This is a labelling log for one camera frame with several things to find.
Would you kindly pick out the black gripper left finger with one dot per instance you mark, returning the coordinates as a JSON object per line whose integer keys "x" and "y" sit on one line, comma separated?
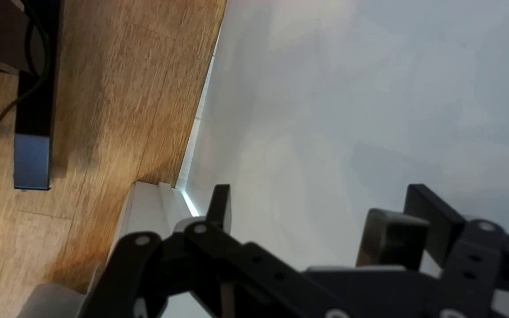
{"x": 207, "y": 266}

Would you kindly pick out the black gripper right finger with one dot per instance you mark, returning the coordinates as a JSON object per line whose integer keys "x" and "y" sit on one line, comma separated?
{"x": 490, "y": 266}

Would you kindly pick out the grey rounded object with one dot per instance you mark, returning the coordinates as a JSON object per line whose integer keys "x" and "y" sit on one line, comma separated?
{"x": 52, "y": 301}

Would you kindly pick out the dark furniture leg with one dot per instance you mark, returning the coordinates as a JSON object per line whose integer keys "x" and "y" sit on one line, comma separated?
{"x": 34, "y": 118}

